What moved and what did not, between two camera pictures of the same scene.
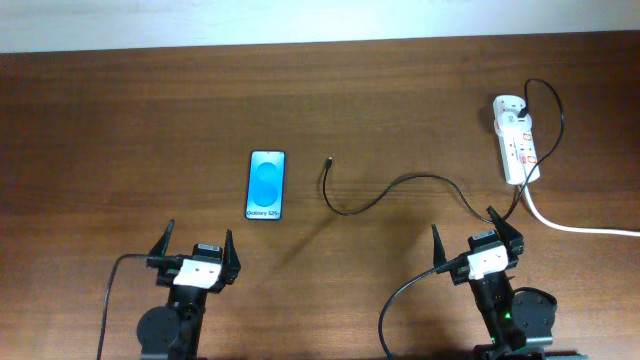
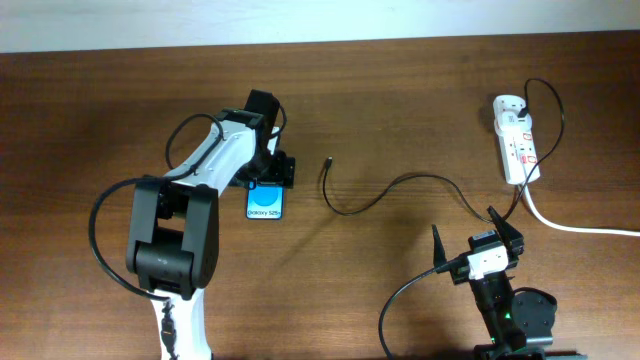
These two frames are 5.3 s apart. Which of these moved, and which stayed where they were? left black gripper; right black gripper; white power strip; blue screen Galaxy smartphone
Moved: left black gripper
Stayed: white power strip; blue screen Galaxy smartphone; right black gripper
